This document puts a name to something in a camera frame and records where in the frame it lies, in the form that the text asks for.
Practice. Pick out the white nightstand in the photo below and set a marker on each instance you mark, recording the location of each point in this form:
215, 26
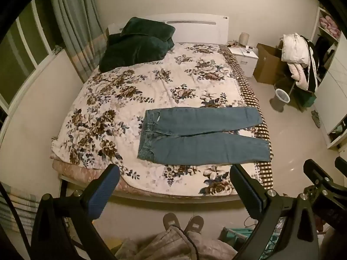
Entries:
248, 62

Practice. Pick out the floral blanket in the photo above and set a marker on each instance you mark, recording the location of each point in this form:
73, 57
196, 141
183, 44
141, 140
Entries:
122, 108

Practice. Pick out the pink puffer jacket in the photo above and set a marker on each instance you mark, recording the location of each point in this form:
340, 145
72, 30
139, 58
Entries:
299, 75

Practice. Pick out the teal plastic crate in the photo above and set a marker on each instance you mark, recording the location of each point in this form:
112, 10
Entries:
233, 235

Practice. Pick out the brown cardboard box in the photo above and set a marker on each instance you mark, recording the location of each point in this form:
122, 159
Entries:
267, 65

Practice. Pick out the dark shoe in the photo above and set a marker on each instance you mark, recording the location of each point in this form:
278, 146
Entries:
315, 119

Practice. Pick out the striped folded cloth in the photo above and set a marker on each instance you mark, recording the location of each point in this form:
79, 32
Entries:
24, 203

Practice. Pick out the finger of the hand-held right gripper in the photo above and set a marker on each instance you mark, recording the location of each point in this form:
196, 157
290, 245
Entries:
317, 173
342, 163

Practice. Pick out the grey slipper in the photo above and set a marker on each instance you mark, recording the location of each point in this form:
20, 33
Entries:
170, 222
194, 223

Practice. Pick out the green striped curtain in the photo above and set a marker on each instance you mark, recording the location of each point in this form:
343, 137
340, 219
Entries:
76, 19

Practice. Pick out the grey trash bin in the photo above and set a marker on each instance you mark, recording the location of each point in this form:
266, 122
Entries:
280, 100

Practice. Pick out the dark green stool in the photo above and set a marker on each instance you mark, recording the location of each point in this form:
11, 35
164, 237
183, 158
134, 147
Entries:
306, 100

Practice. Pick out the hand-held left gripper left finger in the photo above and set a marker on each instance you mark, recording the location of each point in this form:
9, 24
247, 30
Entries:
104, 189

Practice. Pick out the pink folded bedding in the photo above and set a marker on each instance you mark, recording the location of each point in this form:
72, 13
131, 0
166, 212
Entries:
329, 24

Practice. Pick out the dark green pillows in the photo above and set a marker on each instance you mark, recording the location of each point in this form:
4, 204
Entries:
127, 51

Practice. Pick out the white puffer jacket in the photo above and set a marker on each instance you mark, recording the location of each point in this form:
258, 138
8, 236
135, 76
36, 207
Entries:
294, 48

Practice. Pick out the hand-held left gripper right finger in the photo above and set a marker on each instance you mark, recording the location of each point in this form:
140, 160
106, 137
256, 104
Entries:
245, 192

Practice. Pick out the person's right forearm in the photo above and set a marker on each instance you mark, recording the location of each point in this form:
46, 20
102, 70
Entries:
336, 245

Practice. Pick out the blue denim pants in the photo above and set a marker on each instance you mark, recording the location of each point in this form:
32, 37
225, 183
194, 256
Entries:
203, 146

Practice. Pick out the person's quilted pajama legs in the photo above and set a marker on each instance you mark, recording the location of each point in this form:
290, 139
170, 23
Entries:
168, 246

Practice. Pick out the dark green pillow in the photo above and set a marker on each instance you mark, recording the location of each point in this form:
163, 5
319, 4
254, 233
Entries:
146, 27

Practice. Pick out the white wardrobe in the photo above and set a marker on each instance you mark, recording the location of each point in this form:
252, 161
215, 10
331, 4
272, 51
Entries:
333, 92

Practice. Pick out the white framed window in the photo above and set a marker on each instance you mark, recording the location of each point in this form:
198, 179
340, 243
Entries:
19, 48

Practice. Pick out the beige cylinder lamp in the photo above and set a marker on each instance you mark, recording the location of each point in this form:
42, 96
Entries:
244, 39

